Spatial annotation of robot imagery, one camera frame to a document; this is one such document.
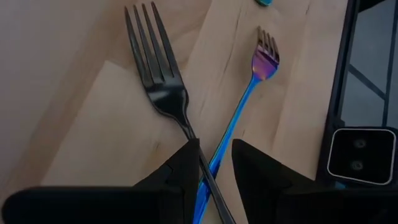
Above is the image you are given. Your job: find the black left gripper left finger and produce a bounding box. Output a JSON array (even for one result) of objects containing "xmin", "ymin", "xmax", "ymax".
[{"xmin": 1, "ymin": 138, "xmax": 201, "ymax": 224}]

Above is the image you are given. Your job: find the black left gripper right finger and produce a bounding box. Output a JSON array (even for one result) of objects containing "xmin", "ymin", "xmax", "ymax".
[{"xmin": 231, "ymin": 138, "xmax": 398, "ymax": 224}]

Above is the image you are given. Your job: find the black fork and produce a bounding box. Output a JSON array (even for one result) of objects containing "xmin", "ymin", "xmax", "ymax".
[{"xmin": 123, "ymin": 1, "xmax": 238, "ymax": 224}]

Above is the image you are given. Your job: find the black table-level camera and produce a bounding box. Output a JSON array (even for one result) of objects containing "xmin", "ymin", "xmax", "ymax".
[{"xmin": 325, "ymin": 126, "xmax": 398, "ymax": 187}]

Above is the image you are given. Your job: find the black aluminium table frame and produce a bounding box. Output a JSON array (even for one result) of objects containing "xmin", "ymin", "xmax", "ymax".
[{"xmin": 316, "ymin": 0, "xmax": 398, "ymax": 189}]

